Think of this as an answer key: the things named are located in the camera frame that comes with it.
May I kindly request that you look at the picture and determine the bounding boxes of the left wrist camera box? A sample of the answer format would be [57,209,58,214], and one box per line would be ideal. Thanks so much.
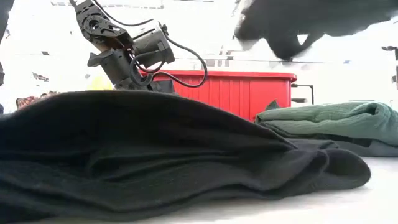
[132,23,175,68]

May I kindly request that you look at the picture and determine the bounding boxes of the black trousers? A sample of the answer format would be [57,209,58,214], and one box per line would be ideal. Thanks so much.
[0,90,372,223]

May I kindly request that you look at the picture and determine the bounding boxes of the black metal bracket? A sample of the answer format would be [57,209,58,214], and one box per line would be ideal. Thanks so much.
[291,83,315,105]

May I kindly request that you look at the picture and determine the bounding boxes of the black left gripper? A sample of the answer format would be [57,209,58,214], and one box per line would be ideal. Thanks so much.
[87,49,157,93]

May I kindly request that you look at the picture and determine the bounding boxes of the orange spray bottle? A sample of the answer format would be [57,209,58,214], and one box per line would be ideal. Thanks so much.
[88,76,113,91]

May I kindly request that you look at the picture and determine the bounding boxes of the red plastic laundry basket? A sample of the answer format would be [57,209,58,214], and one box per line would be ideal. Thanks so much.
[139,70,298,122]

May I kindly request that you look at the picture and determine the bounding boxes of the dark navy shorts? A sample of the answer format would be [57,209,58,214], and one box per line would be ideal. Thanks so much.
[287,138,398,158]

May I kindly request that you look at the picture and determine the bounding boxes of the green button shirt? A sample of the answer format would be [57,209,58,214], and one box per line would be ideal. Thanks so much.
[254,100,398,149]

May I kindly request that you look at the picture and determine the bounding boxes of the red patterned cloth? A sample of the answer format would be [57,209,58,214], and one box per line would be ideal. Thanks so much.
[16,91,58,110]

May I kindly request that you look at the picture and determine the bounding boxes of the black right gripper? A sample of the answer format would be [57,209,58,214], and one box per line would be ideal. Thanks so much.
[234,0,324,62]

